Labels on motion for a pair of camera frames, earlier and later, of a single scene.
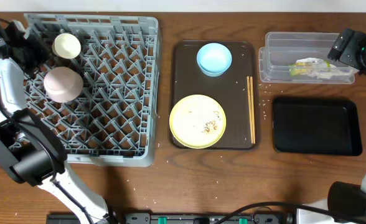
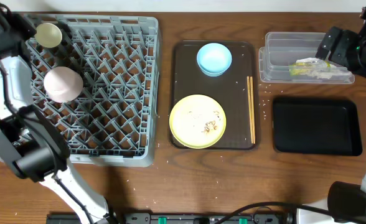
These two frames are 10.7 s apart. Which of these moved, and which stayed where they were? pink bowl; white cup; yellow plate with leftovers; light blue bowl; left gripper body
Moved: white cup; left gripper body
Stayed: yellow plate with leftovers; pink bowl; light blue bowl
